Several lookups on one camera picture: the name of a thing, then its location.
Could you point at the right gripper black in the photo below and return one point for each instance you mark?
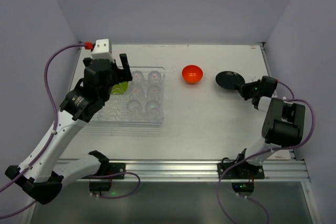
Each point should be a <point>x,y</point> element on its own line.
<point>248,91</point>

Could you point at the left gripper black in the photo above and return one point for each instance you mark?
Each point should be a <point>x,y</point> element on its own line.
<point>118,72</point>

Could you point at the lime green plate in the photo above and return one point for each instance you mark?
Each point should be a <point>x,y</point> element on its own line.
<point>120,88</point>

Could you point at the black plate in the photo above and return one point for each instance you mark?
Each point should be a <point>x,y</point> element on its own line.
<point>229,80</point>

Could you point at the orange plastic bowl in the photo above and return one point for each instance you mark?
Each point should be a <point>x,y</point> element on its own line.
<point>192,74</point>

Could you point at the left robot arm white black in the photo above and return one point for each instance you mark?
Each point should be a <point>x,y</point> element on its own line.
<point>37,175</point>

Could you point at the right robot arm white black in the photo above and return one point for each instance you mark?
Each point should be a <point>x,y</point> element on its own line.
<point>283,124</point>

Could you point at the clear plastic dish rack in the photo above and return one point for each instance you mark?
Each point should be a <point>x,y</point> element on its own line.
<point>115,109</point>

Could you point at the clear glass back left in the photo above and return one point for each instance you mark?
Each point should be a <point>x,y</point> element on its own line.
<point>137,76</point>

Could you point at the clear glass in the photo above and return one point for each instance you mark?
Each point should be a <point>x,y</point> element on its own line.
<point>137,76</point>
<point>136,92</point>
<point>152,109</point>
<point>134,108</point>
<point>154,92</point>
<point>154,77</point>

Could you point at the clear glass middle left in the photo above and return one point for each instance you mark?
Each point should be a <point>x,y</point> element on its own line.
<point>136,92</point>

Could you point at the clear glass back right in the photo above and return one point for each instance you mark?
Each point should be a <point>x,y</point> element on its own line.
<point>154,77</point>

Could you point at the clear glass middle right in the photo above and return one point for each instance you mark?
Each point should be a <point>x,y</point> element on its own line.
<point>154,92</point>

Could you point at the clear glass front left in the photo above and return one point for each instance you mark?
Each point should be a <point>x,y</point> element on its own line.
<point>134,108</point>

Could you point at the clear glass front right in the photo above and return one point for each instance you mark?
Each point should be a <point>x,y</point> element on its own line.
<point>152,109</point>

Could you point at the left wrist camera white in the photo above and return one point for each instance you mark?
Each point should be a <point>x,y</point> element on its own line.
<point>102,50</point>

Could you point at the aluminium front rail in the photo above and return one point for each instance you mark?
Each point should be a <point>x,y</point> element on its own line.
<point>168,171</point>

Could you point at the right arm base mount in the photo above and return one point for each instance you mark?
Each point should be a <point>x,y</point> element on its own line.
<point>243,176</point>

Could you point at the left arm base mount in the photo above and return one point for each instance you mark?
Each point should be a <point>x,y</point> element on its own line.
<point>106,183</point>

